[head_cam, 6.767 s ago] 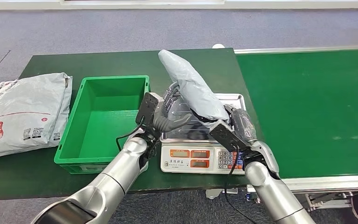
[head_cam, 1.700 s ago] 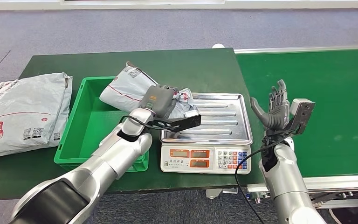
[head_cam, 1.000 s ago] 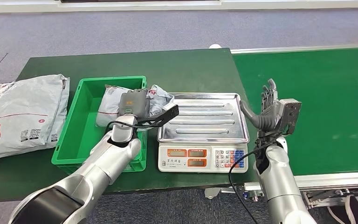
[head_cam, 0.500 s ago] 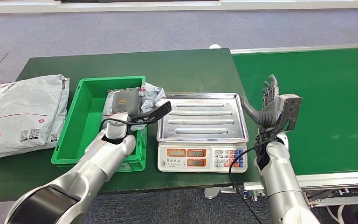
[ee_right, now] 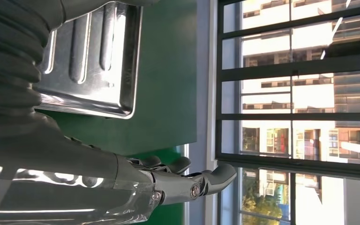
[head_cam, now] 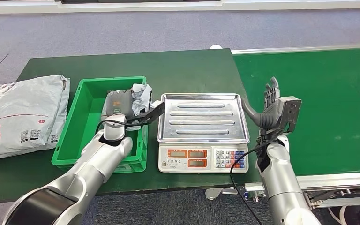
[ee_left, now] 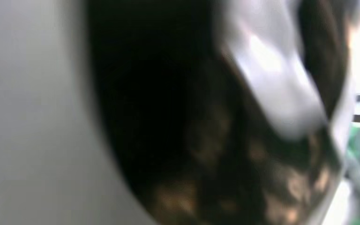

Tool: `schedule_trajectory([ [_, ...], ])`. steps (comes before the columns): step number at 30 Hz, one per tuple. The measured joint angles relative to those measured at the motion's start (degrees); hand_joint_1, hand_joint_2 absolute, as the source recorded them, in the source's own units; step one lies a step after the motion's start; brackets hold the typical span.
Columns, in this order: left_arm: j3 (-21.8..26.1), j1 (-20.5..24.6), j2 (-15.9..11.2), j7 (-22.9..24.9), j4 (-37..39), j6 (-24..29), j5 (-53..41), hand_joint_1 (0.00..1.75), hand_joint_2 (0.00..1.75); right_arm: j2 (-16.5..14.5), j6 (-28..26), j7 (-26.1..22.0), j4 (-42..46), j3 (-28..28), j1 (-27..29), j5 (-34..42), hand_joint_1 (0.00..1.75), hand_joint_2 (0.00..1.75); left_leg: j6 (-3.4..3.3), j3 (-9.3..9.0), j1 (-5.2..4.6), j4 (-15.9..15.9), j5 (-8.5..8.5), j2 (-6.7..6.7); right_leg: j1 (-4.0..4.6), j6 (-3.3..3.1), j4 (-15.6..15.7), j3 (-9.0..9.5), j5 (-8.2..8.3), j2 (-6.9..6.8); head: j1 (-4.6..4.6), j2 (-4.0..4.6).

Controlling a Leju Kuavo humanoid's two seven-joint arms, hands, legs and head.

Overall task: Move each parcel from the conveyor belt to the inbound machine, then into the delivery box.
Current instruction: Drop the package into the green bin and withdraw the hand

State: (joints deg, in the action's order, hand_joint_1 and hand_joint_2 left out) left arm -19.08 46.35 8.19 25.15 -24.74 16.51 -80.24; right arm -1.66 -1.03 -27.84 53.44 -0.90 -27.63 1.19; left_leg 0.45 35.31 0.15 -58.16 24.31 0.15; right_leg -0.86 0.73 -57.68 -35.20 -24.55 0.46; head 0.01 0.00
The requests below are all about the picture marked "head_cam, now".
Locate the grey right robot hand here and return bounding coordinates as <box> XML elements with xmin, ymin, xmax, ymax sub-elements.
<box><xmin>241</xmin><ymin>76</ymin><xmax>282</xmax><ymax>130</ymax></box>

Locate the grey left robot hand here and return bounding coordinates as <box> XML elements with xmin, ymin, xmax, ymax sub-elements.
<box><xmin>101</xmin><ymin>89</ymin><xmax>135</xmax><ymax>117</ymax></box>

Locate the grey parcel bag red print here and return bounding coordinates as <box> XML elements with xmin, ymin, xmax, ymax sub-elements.
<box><xmin>100</xmin><ymin>83</ymin><xmax>153</xmax><ymax>131</ymax></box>

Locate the green conveyor belt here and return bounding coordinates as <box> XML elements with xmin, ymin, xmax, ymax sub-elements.
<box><xmin>232</xmin><ymin>48</ymin><xmax>360</xmax><ymax>177</ymax></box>

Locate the large flat grey parcel bag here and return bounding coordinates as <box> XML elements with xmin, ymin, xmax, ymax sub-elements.
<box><xmin>0</xmin><ymin>75</ymin><xmax>71</xmax><ymax>165</ymax></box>

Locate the green plastic crate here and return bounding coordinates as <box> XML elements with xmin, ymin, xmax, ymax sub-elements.
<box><xmin>51</xmin><ymin>76</ymin><xmax>150</xmax><ymax>173</ymax></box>

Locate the steel weighing tray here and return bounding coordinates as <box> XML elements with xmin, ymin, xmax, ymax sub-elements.
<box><xmin>157</xmin><ymin>93</ymin><xmax>250</xmax><ymax>144</ymax></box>

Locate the white electronic scale body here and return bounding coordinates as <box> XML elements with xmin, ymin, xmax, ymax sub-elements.
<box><xmin>158</xmin><ymin>142</ymin><xmax>249</xmax><ymax>174</ymax></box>

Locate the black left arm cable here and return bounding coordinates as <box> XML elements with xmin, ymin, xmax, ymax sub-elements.
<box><xmin>95</xmin><ymin>119</ymin><xmax>143</xmax><ymax>137</ymax></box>

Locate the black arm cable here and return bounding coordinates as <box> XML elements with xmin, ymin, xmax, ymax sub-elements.
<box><xmin>229</xmin><ymin>133</ymin><xmax>280</xmax><ymax>225</ymax></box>
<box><xmin>95</xmin><ymin>119</ymin><xmax>143</xmax><ymax>137</ymax></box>

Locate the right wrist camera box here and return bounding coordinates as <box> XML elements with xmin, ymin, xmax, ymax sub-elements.
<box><xmin>277</xmin><ymin>96</ymin><xmax>302</xmax><ymax>134</ymax></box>

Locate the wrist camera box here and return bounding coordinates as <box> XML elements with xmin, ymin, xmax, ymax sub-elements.
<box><xmin>277</xmin><ymin>96</ymin><xmax>302</xmax><ymax>134</ymax></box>
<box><xmin>127</xmin><ymin>100</ymin><xmax>165</xmax><ymax>126</ymax></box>

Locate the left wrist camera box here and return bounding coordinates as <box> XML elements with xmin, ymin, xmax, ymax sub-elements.
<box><xmin>127</xmin><ymin>100</ymin><xmax>165</xmax><ymax>126</ymax></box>

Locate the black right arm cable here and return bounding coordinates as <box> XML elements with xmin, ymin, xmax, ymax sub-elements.
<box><xmin>229</xmin><ymin>133</ymin><xmax>280</xmax><ymax>225</ymax></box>

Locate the grey table foot bracket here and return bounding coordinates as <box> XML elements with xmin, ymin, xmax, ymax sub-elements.
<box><xmin>204</xmin><ymin>187</ymin><xmax>235</xmax><ymax>201</ymax></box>

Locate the aluminium conveyor frame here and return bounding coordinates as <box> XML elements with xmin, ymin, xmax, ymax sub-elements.
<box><xmin>231</xmin><ymin>43</ymin><xmax>360</xmax><ymax>209</ymax></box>

